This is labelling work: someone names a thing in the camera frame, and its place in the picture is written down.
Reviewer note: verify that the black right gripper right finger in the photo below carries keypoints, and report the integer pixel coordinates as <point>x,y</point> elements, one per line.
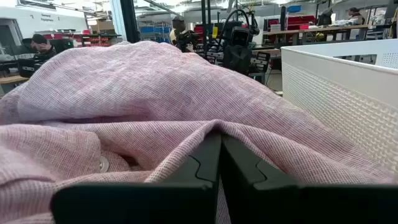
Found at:
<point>295,205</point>

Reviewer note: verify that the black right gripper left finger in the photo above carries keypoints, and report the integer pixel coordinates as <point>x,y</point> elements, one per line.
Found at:
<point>155,205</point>

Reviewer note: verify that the pink woven button shirt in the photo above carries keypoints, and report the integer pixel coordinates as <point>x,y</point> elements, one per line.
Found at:
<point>140,87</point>

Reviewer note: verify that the yellow tag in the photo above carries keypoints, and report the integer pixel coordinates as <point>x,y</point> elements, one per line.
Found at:
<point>214,32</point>

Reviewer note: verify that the person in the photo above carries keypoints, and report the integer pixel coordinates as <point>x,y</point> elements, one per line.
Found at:
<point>355,15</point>
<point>42,46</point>
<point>178,26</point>

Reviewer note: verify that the red storage bins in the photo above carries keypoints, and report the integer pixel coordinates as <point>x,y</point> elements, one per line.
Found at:
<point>300,21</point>

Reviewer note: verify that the long wooden workbench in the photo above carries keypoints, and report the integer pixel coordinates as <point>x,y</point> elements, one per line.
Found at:
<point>311,30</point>

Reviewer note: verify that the blue storage bins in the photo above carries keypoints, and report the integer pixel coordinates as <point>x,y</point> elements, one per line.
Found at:
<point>155,31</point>

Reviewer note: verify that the white perforated laundry basket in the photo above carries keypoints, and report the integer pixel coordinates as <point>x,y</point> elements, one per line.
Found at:
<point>342,93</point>

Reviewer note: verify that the red bin shelf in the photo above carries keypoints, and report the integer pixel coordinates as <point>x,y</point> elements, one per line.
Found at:
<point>93,39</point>

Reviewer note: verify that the black desk device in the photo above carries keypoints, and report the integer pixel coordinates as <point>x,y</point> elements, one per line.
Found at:
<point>29,67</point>

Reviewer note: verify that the small wooden desk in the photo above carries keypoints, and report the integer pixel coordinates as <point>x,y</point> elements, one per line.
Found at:
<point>12,79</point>

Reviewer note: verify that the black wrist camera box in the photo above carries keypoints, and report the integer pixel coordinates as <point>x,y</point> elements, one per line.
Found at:
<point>240,36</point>

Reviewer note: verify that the black rig frame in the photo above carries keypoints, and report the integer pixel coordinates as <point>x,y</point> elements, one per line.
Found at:
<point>129,20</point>

